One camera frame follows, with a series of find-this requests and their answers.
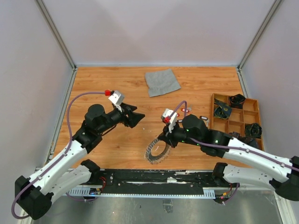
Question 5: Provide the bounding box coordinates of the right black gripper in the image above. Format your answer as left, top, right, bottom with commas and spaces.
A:
157, 119, 201, 148

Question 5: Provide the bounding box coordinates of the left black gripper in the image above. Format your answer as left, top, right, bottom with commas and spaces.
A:
97, 103, 145, 134

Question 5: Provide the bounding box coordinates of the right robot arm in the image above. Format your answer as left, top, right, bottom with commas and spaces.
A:
158, 113, 299, 201

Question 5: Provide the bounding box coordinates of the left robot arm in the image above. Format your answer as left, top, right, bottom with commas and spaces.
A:
11, 103, 145, 220

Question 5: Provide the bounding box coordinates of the grey cloth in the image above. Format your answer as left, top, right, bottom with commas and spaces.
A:
145, 69, 181, 97

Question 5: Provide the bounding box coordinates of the black key tag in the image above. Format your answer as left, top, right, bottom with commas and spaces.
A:
199, 116, 210, 124

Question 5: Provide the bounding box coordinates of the rolled black tie top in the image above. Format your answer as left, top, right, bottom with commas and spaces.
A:
228, 94, 246, 109

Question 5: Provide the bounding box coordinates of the rolled dark tie right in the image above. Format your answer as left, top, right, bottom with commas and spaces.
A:
244, 123, 262, 138

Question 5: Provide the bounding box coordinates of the wooden compartment tray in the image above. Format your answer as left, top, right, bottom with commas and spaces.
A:
210, 93, 264, 151

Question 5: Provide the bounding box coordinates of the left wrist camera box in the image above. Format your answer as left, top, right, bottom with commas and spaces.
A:
108, 91, 125, 105

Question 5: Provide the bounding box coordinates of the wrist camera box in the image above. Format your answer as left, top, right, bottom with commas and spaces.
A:
108, 91, 125, 105
161, 108, 177, 133

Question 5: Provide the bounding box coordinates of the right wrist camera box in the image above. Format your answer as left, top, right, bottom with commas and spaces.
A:
161, 108, 177, 133

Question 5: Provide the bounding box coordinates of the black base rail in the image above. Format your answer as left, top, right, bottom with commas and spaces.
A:
99, 169, 230, 196

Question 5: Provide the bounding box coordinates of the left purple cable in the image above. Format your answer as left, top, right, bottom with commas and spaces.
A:
11, 90, 112, 220

